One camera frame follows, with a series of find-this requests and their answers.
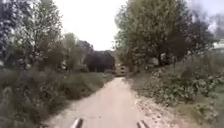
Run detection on dark trees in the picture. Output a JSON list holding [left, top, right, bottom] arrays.
[[83, 49, 117, 73]]

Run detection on pale dirt path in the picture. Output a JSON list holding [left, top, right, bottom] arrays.
[[42, 76, 148, 128]]

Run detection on large green tree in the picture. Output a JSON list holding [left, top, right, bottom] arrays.
[[113, 0, 218, 69]]

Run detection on gravel strip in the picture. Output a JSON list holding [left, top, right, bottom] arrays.
[[133, 89, 201, 128]]

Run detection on robot's own part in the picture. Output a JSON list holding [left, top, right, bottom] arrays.
[[136, 119, 150, 128], [72, 117, 84, 128]]

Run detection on wild green undergrowth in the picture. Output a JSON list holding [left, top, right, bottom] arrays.
[[0, 68, 115, 128], [125, 49, 224, 128]]

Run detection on row of trees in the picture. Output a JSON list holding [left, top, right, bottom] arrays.
[[0, 0, 95, 73]]

